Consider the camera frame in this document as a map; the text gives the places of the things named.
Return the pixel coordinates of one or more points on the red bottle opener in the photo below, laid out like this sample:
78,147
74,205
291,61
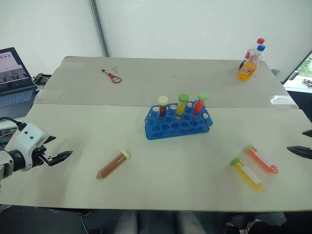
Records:
114,78

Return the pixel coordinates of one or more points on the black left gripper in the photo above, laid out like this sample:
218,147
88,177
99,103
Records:
39,156

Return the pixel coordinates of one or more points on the small metal screws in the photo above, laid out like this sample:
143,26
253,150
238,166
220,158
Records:
115,69

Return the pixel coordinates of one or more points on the clear tape patch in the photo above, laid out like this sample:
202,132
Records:
282,100

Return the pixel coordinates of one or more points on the blue test tube rack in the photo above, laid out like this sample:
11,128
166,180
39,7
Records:
175,126

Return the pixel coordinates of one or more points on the brown tube with cream cap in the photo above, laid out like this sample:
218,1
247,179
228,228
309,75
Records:
162,107
112,164

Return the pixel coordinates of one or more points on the red-orange tube with green cap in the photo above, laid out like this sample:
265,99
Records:
200,103
262,158

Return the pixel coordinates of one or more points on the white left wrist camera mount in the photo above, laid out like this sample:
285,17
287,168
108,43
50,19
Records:
30,135

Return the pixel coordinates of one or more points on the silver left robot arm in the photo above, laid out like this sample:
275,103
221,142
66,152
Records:
6,162

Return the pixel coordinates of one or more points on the grey laptop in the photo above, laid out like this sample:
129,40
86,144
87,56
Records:
14,92

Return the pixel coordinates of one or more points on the cola bottle red cap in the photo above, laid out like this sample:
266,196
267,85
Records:
251,52

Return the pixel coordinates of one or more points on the yellow tube with green cap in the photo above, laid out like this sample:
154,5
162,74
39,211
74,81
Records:
181,106
247,174

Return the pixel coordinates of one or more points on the orange soda bottle blue cap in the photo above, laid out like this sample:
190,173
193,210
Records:
247,69

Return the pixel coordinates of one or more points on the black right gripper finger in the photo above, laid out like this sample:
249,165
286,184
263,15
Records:
302,151
308,133

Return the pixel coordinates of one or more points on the grey metal pole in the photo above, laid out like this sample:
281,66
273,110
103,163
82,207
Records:
98,26

